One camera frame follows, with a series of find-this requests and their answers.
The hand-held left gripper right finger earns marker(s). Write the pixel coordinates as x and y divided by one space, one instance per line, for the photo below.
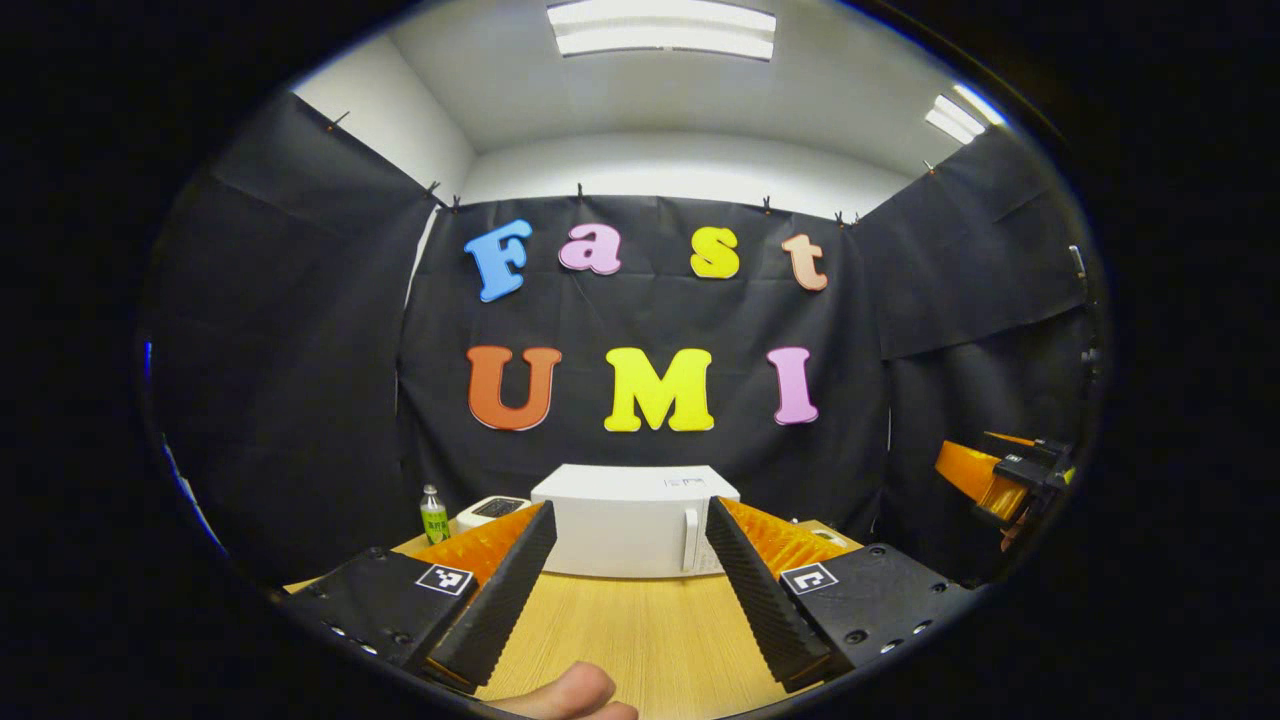
762 600

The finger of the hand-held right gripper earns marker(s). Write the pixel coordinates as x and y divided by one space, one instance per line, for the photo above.
970 470
1005 438

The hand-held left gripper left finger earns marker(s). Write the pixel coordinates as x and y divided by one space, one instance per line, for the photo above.
500 610

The white microwave oven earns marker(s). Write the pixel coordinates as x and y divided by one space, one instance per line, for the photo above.
620 520

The white divided condiment tray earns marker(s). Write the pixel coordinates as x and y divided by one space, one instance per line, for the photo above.
830 537

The cream toaster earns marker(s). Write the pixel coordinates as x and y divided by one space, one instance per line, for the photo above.
495 510

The green label drink bottle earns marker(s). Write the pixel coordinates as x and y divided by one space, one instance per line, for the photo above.
434 520

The black backdrop cloth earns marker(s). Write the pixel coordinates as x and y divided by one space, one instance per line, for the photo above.
650 310

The row of small cloth clips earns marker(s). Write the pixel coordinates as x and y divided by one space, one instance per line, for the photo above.
579 190

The large ceiling light panel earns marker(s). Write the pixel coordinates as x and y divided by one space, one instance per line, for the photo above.
660 28

